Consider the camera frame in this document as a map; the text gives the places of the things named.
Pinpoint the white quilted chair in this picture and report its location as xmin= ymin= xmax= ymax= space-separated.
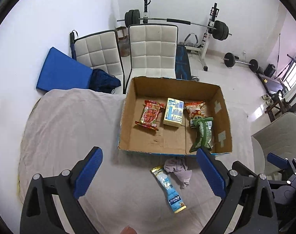
xmin=70 ymin=30 xmax=125 ymax=94
xmin=125 ymin=23 xmax=178 ymax=91

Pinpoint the blue foam mat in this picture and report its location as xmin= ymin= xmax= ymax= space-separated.
xmin=36 ymin=47 xmax=92 ymax=92

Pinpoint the green snack packet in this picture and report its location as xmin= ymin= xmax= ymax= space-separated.
xmin=189 ymin=116 xmax=214 ymax=153

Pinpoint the chrome dumbbell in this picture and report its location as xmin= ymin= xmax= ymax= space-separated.
xmin=191 ymin=75 xmax=200 ymax=82

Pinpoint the white squat rack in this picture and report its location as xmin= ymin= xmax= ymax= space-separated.
xmin=140 ymin=0 xmax=219 ymax=71

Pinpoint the black blue weight bench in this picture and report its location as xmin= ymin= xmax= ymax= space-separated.
xmin=175 ymin=45 xmax=191 ymax=80

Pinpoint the red snack packet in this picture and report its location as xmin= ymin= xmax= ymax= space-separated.
xmin=135 ymin=100 xmax=166 ymax=131

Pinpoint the black speaker box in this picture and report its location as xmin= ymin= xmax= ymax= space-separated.
xmin=263 ymin=64 xmax=276 ymax=78

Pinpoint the floor barbell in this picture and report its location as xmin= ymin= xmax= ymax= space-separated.
xmin=223 ymin=52 xmax=259 ymax=72

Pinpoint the grey shell chair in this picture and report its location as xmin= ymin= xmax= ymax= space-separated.
xmin=251 ymin=113 xmax=296 ymax=176

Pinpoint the open cardboard box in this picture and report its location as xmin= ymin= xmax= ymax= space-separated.
xmin=118 ymin=77 xmax=232 ymax=156

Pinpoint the orange snack packet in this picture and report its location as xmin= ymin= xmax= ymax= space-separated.
xmin=185 ymin=101 xmax=205 ymax=121

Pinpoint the person's left hand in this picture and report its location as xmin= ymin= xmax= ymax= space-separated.
xmin=120 ymin=226 xmax=137 ymax=234

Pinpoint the grey pull handle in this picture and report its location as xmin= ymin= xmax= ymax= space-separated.
xmin=183 ymin=33 xmax=199 ymax=47

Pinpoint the long blue snack sachet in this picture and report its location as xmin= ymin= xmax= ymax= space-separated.
xmin=151 ymin=166 xmax=187 ymax=213

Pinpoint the dark blue garment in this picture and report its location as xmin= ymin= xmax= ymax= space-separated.
xmin=89 ymin=69 xmax=121 ymax=94

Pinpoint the dark wooden chair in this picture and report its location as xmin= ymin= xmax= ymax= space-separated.
xmin=265 ymin=90 xmax=296 ymax=122

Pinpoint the right white quilted chair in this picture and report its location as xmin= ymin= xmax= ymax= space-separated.
xmin=125 ymin=23 xmax=178 ymax=91

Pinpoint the white blue tissue pack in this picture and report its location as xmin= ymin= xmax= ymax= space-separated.
xmin=163 ymin=98 xmax=184 ymax=128

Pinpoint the left white quilted chair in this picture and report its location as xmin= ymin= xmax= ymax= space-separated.
xmin=70 ymin=30 xmax=125 ymax=94

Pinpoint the barbell on rack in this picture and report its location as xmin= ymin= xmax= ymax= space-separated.
xmin=117 ymin=7 xmax=232 ymax=41

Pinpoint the grey table cloth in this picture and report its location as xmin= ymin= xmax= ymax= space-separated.
xmin=17 ymin=88 xmax=255 ymax=234

